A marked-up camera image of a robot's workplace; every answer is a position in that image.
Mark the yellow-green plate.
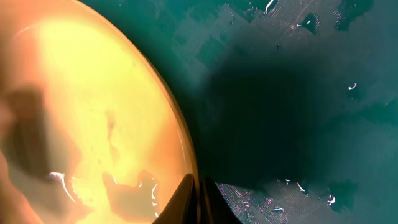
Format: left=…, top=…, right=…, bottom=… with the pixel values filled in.
left=1, top=0, right=200, bottom=224

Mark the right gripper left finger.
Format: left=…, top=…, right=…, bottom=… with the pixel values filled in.
left=153, top=174, right=197, bottom=224

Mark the teal plastic tray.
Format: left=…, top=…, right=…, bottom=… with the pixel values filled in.
left=88, top=0, right=397, bottom=223

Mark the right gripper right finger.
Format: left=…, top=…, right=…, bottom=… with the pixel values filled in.
left=200, top=177, right=242, bottom=224

